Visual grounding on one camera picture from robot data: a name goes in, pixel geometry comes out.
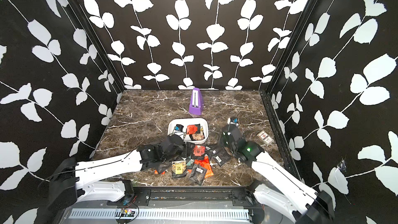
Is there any black tea bag right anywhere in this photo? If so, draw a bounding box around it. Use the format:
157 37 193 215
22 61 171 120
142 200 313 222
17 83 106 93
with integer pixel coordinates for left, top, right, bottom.
205 145 232 167

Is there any orange tea bag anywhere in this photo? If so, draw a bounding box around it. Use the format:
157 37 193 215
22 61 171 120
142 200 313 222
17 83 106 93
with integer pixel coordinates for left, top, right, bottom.
194 156 214 178

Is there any black barcode tea bag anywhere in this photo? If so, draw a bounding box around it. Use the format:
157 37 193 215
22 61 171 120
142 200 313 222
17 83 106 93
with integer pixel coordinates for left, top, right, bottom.
189 164 207 186

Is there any black front mounting rail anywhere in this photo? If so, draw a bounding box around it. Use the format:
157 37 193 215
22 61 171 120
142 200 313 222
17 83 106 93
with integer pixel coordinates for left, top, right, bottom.
62 186 312 207

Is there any brown label tea bag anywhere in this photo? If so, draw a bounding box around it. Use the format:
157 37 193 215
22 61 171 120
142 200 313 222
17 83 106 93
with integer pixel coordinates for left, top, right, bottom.
189 131 205 141

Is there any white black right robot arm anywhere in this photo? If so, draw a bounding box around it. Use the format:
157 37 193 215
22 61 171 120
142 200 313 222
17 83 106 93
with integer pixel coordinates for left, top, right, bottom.
218 117 335 224

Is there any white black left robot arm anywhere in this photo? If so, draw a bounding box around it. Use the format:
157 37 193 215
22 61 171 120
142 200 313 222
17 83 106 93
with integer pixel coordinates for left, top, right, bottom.
47 134 186 212

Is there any small circuit board with wires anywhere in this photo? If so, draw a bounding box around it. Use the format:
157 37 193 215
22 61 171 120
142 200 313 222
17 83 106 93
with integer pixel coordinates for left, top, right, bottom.
116 208 140 219

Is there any white plastic storage box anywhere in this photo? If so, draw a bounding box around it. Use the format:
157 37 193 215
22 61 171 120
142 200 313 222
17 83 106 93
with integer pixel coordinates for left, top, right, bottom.
167 118 209 145

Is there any yellow label tea bag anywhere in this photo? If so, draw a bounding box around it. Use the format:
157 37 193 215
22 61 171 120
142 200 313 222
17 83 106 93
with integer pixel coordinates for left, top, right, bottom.
172 161 187 178

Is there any purple metronome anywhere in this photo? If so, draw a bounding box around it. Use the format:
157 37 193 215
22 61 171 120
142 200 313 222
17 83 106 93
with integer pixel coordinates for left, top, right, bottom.
189 88 204 115

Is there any white perforated vent strip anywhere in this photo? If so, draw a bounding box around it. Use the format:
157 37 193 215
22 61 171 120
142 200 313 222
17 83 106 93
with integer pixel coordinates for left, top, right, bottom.
68 208 251 222

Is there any red round label tea bag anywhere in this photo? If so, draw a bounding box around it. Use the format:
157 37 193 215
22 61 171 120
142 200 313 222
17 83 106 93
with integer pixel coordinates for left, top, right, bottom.
191 145 206 160

